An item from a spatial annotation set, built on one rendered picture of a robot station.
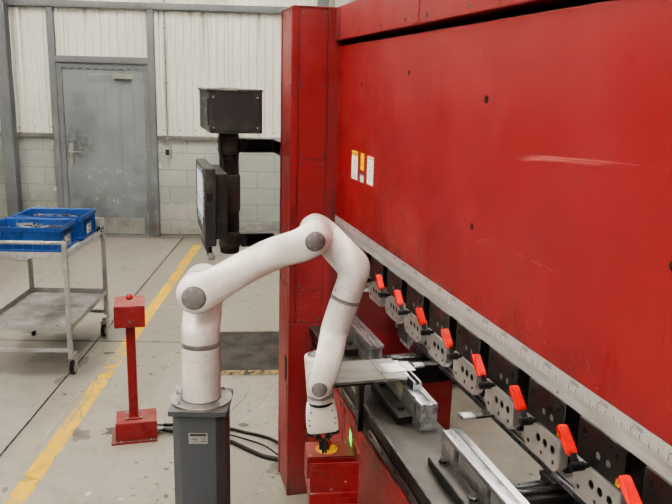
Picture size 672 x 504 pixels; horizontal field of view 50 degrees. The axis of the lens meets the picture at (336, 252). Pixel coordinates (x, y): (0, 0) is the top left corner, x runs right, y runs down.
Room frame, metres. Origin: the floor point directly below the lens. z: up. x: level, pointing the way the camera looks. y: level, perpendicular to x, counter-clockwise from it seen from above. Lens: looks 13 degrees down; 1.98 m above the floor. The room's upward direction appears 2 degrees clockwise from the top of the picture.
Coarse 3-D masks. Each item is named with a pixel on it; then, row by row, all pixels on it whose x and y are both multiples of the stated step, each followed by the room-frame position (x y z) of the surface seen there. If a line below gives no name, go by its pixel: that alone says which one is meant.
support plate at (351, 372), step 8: (360, 360) 2.46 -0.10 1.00; (368, 360) 2.46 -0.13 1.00; (376, 360) 2.47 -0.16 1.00; (384, 360) 2.47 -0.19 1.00; (392, 360) 2.47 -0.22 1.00; (344, 368) 2.38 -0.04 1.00; (352, 368) 2.38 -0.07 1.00; (360, 368) 2.39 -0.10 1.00; (368, 368) 2.39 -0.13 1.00; (376, 368) 2.39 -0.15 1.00; (344, 376) 2.31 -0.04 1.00; (352, 376) 2.31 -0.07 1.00; (360, 376) 2.31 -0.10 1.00; (368, 376) 2.32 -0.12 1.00; (376, 376) 2.32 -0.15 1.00; (384, 376) 2.32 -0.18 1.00; (392, 376) 2.32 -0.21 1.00; (400, 376) 2.32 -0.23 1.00; (336, 384) 2.25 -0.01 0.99; (344, 384) 2.26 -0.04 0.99
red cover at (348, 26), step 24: (360, 0) 2.88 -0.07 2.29; (384, 0) 2.60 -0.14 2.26; (408, 0) 2.37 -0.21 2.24; (432, 0) 2.17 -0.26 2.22; (456, 0) 2.01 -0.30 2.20; (480, 0) 1.87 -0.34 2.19; (504, 0) 1.75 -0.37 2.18; (528, 0) 1.64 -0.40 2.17; (552, 0) 1.59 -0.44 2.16; (576, 0) 1.58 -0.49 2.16; (336, 24) 3.20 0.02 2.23; (360, 24) 2.87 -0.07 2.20; (384, 24) 2.59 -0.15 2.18; (408, 24) 2.36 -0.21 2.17; (432, 24) 2.26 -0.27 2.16
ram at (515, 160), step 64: (640, 0) 1.30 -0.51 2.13; (384, 64) 2.62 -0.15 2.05; (448, 64) 2.08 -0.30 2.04; (512, 64) 1.72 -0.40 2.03; (576, 64) 1.47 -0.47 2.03; (640, 64) 1.28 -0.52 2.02; (384, 128) 2.60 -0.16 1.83; (448, 128) 2.05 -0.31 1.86; (512, 128) 1.70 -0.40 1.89; (576, 128) 1.45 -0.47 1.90; (640, 128) 1.27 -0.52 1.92; (384, 192) 2.57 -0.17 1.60; (448, 192) 2.03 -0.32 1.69; (512, 192) 1.68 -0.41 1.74; (576, 192) 1.43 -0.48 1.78; (640, 192) 1.25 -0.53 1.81; (448, 256) 2.00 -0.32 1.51; (512, 256) 1.65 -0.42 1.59; (576, 256) 1.41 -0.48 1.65; (640, 256) 1.23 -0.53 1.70; (512, 320) 1.63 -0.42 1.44; (576, 320) 1.39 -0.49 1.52; (640, 320) 1.21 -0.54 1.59; (640, 384) 1.19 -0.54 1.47; (640, 448) 1.17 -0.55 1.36
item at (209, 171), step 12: (204, 168) 3.22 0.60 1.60; (216, 168) 3.44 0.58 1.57; (204, 180) 3.20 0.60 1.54; (216, 180) 3.24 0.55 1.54; (204, 192) 3.21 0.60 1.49; (216, 192) 3.24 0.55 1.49; (204, 204) 3.22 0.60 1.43; (216, 204) 3.24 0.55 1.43; (204, 216) 3.22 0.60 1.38; (216, 216) 3.24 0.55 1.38; (204, 228) 3.24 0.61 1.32; (216, 228) 3.24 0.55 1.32; (204, 240) 3.23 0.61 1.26; (216, 240) 3.21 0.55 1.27
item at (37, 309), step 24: (0, 240) 4.54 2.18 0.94; (48, 288) 5.42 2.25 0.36; (72, 288) 5.43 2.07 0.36; (96, 288) 5.44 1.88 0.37; (0, 312) 4.85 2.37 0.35; (24, 312) 4.92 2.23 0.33; (48, 312) 4.93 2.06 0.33; (72, 312) 4.94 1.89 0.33; (96, 312) 5.42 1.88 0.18; (72, 336) 4.57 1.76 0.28; (72, 360) 4.60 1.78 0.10
